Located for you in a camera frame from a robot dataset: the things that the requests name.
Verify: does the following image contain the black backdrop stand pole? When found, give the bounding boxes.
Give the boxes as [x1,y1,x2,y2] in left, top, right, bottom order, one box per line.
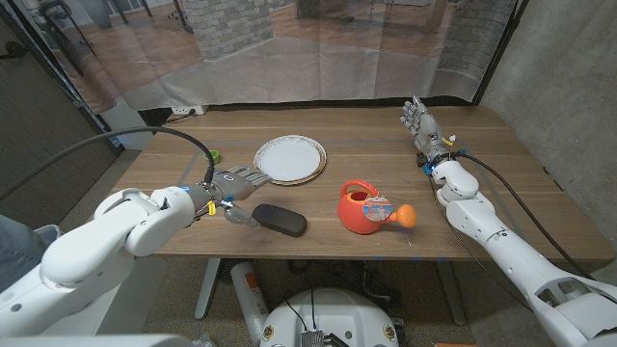
[471,0,530,106]
[0,0,124,155]

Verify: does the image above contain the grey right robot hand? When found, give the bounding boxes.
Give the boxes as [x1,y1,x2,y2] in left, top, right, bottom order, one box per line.
[400,94,454,165]

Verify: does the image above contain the white robot shoulder cover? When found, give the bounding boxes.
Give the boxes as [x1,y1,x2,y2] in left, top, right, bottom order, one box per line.
[0,334,194,347]

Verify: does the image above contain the white round robot torso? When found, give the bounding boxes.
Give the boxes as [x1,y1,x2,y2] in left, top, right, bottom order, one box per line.
[259,287,400,347]

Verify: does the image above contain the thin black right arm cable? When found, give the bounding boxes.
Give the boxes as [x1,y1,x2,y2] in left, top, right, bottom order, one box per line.
[426,175,536,314]

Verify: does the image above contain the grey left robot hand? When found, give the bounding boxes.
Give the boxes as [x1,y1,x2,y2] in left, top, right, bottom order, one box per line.
[197,165,274,228]

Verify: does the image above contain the grey table leg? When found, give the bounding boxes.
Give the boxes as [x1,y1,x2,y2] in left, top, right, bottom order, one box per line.
[194,257,223,321]
[436,260,468,327]

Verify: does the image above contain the dark grey glasses case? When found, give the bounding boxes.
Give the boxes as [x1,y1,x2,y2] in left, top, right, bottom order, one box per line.
[251,202,309,238]

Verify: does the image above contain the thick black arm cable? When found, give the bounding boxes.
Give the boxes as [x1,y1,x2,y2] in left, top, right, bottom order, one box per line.
[0,125,216,201]
[455,152,597,280]

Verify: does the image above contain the white cylinder orange label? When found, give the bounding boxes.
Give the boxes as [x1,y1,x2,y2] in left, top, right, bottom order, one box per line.
[229,261,270,344]

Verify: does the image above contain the person in blue jeans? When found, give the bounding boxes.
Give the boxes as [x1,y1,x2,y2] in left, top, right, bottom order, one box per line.
[0,214,62,293]

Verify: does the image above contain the orange toy watering can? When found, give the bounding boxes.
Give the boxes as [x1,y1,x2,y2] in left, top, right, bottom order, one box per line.
[336,178,418,236]

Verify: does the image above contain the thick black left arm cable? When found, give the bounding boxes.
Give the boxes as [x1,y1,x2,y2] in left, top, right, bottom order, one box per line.
[0,125,216,201]

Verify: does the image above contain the white cabinet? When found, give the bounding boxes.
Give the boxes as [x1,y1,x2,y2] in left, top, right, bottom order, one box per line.
[99,98,155,150]

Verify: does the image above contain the black power cord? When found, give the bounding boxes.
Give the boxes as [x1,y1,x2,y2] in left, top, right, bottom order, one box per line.
[163,109,197,125]

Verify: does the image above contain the black floor cable bundle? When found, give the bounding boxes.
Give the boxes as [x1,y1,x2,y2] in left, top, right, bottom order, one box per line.
[286,259,404,314]

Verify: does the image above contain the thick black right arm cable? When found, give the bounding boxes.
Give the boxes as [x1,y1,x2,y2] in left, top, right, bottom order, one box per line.
[455,152,597,280]

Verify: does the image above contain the white paper plate gold rim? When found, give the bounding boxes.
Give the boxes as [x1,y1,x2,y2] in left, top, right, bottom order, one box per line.
[253,134,328,187]

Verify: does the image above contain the black wall hook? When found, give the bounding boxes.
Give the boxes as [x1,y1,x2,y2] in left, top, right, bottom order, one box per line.
[0,40,28,61]

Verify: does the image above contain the printed room backdrop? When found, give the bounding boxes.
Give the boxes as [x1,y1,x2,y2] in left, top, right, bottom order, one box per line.
[9,0,520,115]

